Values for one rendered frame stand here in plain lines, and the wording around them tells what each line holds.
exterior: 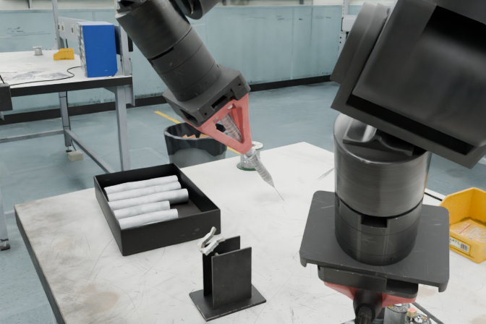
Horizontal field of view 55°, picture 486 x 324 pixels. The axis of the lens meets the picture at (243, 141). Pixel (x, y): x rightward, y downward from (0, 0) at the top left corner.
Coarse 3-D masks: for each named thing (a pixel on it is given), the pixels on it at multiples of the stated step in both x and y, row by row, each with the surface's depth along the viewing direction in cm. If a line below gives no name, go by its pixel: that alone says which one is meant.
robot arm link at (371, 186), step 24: (336, 120) 28; (336, 144) 27; (360, 144) 26; (384, 144) 25; (408, 144) 25; (336, 168) 29; (360, 168) 26; (384, 168) 25; (408, 168) 25; (336, 192) 30; (360, 192) 27; (384, 192) 27; (408, 192) 27; (384, 216) 28
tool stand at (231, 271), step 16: (208, 240) 56; (224, 240) 55; (240, 240) 59; (208, 256) 58; (224, 256) 55; (240, 256) 56; (208, 272) 58; (224, 272) 56; (240, 272) 57; (208, 288) 59; (224, 288) 56; (240, 288) 57; (208, 304) 57; (224, 304) 57; (240, 304) 57; (256, 304) 58; (208, 320) 55
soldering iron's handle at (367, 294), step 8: (360, 296) 34; (368, 296) 34; (376, 296) 35; (360, 304) 33; (368, 304) 32; (376, 304) 33; (360, 312) 31; (368, 312) 31; (376, 312) 32; (368, 320) 30
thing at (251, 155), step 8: (224, 120) 51; (232, 120) 52; (232, 128) 52; (232, 136) 53; (240, 136) 53; (248, 152) 54; (256, 152) 54; (256, 160) 55; (256, 168) 55; (264, 168) 56; (264, 176) 56
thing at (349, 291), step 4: (324, 284) 35; (328, 284) 35; (332, 284) 34; (336, 284) 34; (332, 288) 35; (336, 288) 35; (340, 288) 35; (344, 288) 34; (348, 288) 34; (352, 288) 36; (356, 288) 39; (340, 292) 37; (344, 292) 36; (348, 292) 36; (352, 292) 36; (348, 296) 38; (352, 296) 37; (352, 300) 40
